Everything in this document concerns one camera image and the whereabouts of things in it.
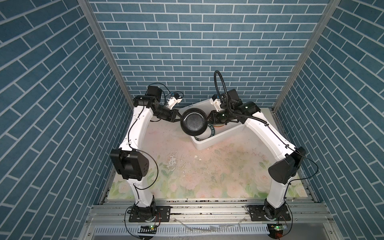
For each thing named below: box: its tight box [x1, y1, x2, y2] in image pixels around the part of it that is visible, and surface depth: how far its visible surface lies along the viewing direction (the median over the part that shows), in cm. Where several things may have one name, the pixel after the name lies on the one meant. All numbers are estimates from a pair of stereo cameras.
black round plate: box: [180, 107, 208, 136], surface depth 79 cm
